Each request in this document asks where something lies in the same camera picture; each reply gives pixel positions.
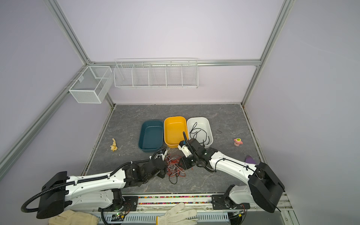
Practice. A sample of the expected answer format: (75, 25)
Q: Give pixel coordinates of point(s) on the pink toy figure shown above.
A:
(238, 142)

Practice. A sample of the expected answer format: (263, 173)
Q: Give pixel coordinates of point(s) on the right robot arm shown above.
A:
(260, 184)

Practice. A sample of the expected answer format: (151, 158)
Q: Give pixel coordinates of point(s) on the white plastic bin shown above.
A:
(199, 129)

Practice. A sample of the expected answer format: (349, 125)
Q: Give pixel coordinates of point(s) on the left work glove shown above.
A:
(74, 218)

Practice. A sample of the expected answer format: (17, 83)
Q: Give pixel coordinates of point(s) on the white wire shelf basket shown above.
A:
(156, 73)

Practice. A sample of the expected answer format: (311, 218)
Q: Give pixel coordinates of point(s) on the right work glove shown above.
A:
(178, 216)

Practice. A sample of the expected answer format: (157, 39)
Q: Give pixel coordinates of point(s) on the yellow plastic bin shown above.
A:
(173, 131)

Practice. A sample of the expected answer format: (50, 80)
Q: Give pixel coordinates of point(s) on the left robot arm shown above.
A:
(61, 190)

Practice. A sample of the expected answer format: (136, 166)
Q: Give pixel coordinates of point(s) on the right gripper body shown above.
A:
(190, 161)

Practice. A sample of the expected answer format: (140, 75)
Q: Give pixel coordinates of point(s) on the work glove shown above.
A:
(74, 218)
(178, 216)

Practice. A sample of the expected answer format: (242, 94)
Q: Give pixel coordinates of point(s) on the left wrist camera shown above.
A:
(162, 154)

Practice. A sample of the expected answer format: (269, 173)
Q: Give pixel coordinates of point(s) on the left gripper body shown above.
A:
(161, 174)

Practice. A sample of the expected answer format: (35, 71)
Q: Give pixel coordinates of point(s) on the yellow toy figure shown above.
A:
(114, 145)

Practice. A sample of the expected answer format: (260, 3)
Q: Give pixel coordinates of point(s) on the teal plastic bin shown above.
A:
(151, 136)

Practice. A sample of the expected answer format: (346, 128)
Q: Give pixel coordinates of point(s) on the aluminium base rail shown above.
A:
(211, 210)

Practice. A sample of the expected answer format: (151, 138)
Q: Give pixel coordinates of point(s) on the purple object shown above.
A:
(250, 160)

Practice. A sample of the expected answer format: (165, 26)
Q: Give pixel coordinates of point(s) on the white mesh box basket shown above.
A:
(93, 84)

